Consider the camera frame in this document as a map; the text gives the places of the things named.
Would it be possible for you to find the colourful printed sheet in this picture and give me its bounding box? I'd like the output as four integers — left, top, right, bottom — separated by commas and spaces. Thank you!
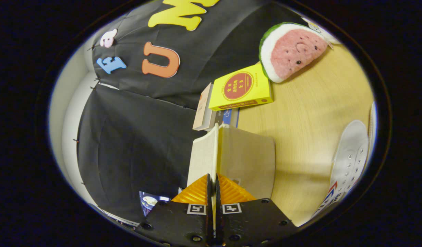
139, 191, 171, 217

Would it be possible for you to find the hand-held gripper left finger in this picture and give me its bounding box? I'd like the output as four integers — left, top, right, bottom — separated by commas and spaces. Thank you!
134, 173, 213, 247

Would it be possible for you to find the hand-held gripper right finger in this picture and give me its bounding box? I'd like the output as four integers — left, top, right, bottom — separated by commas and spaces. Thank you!
214, 173, 299, 247

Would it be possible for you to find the blue book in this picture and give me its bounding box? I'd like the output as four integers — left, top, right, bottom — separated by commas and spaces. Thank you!
216, 108, 239, 128

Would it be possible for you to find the white canvas shoe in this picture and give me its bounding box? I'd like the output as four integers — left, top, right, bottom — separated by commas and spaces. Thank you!
369, 101, 377, 139
312, 120, 369, 217

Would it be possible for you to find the yellow book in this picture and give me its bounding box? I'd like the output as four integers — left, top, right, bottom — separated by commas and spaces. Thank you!
208, 63, 274, 111

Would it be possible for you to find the watermelon slice plush toy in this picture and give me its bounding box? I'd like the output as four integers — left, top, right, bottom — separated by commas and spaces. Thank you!
259, 22, 329, 83

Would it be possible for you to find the black backdrop cloth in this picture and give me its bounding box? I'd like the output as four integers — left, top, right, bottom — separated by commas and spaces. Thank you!
77, 0, 300, 223

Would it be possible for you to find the white plush toy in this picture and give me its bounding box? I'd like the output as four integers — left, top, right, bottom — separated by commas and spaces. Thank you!
302, 17, 341, 45

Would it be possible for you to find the tan book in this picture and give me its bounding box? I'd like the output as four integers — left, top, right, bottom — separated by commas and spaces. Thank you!
192, 82, 216, 131

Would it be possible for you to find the beige fabric storage box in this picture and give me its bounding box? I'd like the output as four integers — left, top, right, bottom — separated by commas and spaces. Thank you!
187, 123, 276, 201

